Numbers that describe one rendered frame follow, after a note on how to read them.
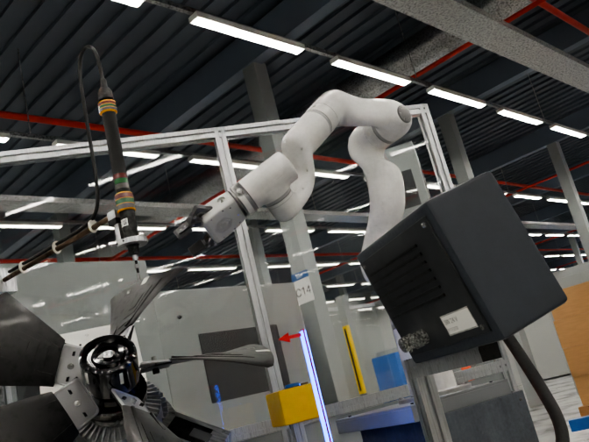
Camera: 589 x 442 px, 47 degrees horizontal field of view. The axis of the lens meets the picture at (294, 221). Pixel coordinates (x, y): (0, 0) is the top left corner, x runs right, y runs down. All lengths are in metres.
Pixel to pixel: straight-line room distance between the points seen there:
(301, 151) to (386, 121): 0.28
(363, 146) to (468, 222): 1.13
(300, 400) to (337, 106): 0.79
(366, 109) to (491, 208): 1.07
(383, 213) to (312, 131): 0.30
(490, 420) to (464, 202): 0.93
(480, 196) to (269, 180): 0.84
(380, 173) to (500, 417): 0.70
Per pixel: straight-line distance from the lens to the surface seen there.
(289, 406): 1.81
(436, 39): 10.37
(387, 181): 1.86
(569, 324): 9.36
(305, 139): 1.74
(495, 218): 0.88
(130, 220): 1.60
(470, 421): 1.67
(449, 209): 0.85
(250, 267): 2.36
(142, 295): 1.70
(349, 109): 1.89
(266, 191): 1.64
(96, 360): 1.49
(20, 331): 1.65
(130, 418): 1.40
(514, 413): 1.77
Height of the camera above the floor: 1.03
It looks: 15 degrees up
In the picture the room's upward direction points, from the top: 14 degrees counter-clockwise
